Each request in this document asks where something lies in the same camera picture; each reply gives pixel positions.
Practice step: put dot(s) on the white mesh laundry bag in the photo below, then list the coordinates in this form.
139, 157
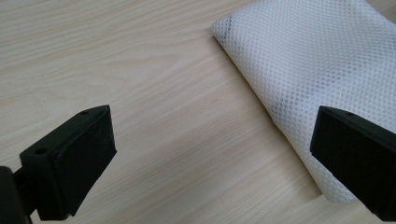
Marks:
311, 62

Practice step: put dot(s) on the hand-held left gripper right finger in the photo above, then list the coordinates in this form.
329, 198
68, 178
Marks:
358, 155

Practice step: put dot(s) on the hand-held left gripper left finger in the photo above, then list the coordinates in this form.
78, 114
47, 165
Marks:
74, 161

